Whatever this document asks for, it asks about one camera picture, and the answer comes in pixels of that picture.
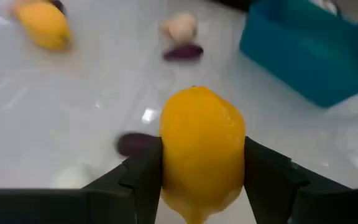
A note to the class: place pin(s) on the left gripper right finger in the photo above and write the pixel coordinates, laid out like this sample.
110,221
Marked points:
275,186

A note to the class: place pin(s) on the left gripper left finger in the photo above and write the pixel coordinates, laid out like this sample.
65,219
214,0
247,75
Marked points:
132,189

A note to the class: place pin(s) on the small purple eggplant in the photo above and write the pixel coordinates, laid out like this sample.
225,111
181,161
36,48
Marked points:
183,53
58,5
132,143

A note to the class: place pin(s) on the yellow lemon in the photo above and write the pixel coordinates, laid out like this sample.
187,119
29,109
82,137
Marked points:
43,26
202,146

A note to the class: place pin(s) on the teal plastic bin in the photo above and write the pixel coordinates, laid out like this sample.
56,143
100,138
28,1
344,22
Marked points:
306,53

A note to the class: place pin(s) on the garlic bulb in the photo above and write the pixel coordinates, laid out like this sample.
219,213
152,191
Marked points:
180,28

